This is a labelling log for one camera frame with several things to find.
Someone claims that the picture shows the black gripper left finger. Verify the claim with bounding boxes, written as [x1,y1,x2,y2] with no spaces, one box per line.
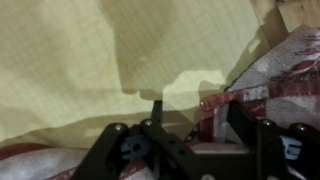
[71,99,206,180]

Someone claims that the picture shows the light wooden slat chair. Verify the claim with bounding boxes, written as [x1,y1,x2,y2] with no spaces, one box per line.
[277,0,320,33]

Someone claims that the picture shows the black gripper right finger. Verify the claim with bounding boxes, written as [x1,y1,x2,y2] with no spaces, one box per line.
[227,100,320,180]

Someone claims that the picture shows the red patterned kitchen cloth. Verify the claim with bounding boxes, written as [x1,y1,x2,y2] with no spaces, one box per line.
[0,24,320,180]

